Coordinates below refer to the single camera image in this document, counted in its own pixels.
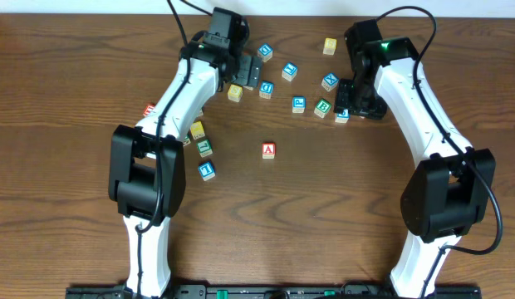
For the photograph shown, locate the green L block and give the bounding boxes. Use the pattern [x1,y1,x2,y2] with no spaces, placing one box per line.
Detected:
[197,139,213,158]

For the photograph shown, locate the yellow K block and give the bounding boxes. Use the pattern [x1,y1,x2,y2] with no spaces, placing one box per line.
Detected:
[190,121,206,140]

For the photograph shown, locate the blue 5 block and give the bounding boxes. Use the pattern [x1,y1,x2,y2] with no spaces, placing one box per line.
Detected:
[335,110,350,124]

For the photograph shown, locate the blue X block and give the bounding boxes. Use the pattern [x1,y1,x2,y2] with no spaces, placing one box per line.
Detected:
[321,72,340,91]

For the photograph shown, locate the blue L block upper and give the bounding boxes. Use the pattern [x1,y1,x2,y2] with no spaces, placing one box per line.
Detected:
[282,62,298,81]

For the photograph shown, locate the blue L block near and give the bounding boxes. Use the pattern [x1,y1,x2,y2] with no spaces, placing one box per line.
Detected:
[198,161,216,181]

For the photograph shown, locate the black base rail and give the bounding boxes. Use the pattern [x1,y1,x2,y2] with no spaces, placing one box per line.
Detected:
[65,283,483,299]

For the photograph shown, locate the blue l block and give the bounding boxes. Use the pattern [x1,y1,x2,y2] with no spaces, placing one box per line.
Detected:
[282,62,298,81]
[198,161,216,181]

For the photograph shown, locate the yellow S block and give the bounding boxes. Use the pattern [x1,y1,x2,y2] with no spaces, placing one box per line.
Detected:
[323,37,337,56]

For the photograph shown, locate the left black cable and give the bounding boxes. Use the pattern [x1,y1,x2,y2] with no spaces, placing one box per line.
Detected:
[135,0,215,298]

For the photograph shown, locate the green B block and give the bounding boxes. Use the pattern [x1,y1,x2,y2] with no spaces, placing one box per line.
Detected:
[314,99,331,118]

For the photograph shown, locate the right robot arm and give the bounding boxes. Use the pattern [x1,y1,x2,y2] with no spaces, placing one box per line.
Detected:
[334,19,496,298]

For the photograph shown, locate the yellow block centre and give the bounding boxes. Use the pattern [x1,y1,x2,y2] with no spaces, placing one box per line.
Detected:
[228,84,243,102]

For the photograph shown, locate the blue D block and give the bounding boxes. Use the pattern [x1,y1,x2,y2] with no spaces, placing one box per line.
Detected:
[259,81,274,99]

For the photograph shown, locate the red U block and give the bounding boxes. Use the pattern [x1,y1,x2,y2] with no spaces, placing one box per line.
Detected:
[143,104,155,117]

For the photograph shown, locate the green J block left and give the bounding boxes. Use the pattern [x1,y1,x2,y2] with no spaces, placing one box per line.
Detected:
[183,135,191,146]

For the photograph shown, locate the right black cable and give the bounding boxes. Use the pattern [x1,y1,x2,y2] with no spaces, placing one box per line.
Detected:
[375,5,504,298]

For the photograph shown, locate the black cable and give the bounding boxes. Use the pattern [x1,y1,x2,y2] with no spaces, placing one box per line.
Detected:
[135,0,215,298]
[375,5,504,298]

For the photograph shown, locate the red A block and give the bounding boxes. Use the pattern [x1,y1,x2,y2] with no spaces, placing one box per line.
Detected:
[262,143,276,159]

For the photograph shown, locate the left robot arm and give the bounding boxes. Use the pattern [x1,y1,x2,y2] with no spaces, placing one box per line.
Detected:
[108,7,262,298]

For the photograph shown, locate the blue P block centre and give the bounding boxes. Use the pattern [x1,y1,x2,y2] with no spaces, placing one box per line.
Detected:
[292,96,306,114]

